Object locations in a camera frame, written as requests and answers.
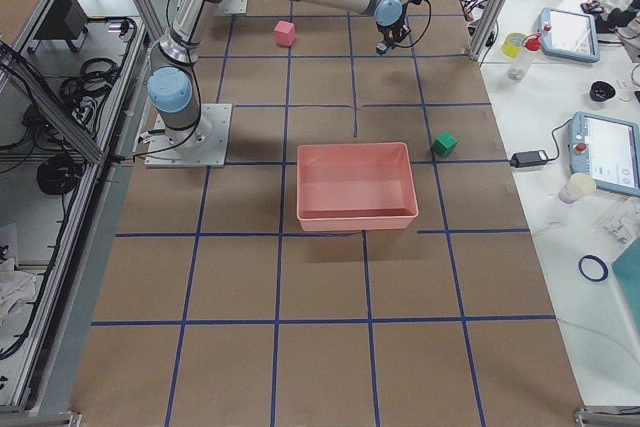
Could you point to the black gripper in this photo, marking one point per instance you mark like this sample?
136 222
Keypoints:
391 32

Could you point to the yellow push button switch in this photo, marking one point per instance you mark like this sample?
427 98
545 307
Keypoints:
382 49

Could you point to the pink cube near centre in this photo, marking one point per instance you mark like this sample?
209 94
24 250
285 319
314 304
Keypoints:
284 33

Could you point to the green cube by bin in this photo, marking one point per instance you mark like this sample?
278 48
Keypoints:
444 144

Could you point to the yellow tape roll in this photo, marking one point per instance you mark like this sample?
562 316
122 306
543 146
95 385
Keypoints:
512 44

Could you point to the squeeze bottle red cap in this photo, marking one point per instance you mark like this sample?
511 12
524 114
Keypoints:
531 45

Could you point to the pink plastic bin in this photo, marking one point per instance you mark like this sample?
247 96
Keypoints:
356 186

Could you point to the small black power brick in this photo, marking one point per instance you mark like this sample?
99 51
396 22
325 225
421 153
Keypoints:
531 158

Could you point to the teach pendant far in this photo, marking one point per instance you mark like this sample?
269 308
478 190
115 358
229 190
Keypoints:
569 35

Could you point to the teach pendant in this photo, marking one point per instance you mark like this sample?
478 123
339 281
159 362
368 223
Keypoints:
607 150
569 35

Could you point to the teach pendant near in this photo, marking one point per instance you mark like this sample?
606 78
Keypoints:
607 150

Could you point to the white cloth rag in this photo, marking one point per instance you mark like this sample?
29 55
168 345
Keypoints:
18 289

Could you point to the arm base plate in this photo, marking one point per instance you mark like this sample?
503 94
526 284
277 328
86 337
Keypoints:
206 147
231 7

